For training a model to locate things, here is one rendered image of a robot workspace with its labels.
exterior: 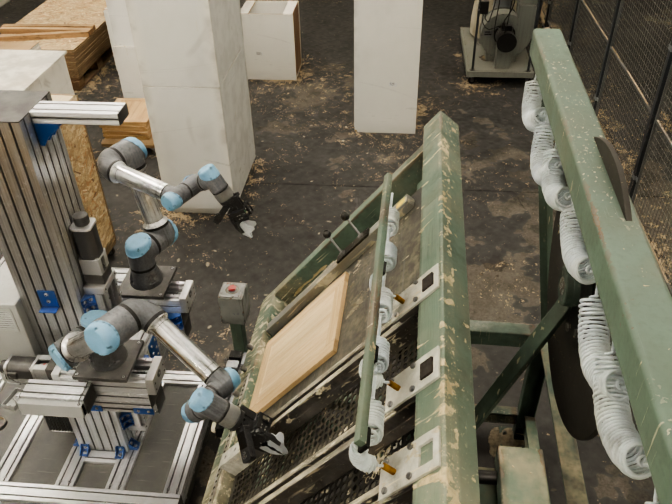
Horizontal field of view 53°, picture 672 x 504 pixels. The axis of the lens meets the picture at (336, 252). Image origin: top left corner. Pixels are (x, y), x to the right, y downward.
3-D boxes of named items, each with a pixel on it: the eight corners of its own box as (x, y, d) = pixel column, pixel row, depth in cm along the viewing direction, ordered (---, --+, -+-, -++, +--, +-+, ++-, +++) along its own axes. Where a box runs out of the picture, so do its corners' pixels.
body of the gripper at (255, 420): (275, 419, 221) (245, 401, 218) (269, 441, 215) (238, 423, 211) (262, 429, 226) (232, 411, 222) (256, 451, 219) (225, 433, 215)
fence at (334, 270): (274, 328, 311) (267, 323, 310) (414, 199, 260) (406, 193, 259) (272, 335, 307) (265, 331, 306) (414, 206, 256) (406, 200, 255)
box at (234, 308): (227, 308, 342) (223, 280, 331) (250, 309, 341) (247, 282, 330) (221, 324, 333) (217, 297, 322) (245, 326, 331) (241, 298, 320)
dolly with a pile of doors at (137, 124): (124, 125, 669) (117, 96, 650) (175, 126, 665) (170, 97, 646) (101, 156, 620) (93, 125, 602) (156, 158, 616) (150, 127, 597)
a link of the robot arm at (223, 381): (139, 297, 243) (238, 389, 236) (115, 314, 236) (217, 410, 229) (143, 279, 235) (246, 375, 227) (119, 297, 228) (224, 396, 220)
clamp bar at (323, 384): (240, 457, 256) (186, 428, 248) (465, 282, 192) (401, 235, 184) (234, 480, 248) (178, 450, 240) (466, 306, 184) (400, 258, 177)
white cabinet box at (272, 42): (252, 63, 788) (246, 0, 744) (302, 64, 783) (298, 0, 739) (244, 79, 753) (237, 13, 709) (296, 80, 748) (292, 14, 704)
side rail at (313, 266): (294, 298, 333) (276, 287, 329) (452, 150, 274) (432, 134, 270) (292, 307, 328) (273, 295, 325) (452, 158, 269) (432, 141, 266)
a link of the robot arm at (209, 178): (202, 164, 275) (216, 160, 270) (218, 184, 281) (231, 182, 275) (192, 176, 271) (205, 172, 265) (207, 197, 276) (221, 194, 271)
